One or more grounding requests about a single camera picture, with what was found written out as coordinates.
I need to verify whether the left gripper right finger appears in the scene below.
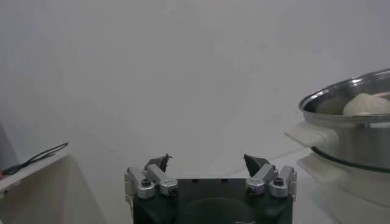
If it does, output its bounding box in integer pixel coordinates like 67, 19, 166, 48
243, 153, 298, 198

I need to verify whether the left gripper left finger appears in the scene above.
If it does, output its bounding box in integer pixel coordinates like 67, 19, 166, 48
124, 153, 179, 200

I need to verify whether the white steamed baozi bun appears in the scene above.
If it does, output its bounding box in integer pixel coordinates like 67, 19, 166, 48
343, 93, 390, 117

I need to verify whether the stainless steel steamer basket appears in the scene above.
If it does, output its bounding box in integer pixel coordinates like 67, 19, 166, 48
285, 68, 390, 174

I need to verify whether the white side table with cable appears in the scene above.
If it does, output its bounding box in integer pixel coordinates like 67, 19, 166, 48
0, 145, 71, 224

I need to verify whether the black cable with adapter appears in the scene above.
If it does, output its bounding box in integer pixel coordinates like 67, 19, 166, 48
1, 142, 69, 177

